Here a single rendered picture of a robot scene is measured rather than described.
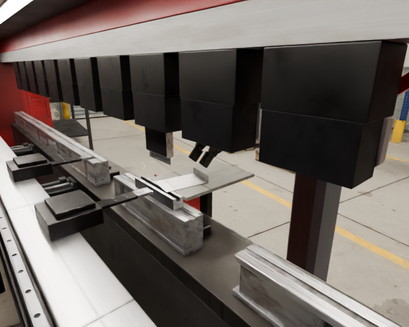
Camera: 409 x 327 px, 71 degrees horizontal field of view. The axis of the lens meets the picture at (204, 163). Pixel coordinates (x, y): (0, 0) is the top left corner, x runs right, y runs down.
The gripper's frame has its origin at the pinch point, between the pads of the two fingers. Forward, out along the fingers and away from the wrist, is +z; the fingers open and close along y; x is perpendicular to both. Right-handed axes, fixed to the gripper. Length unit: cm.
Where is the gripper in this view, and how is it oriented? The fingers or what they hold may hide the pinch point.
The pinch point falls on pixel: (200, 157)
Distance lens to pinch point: 83.7
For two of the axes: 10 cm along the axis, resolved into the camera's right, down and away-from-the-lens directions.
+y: 5.1, 2.8, -8.1
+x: 6.6, 4.8, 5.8
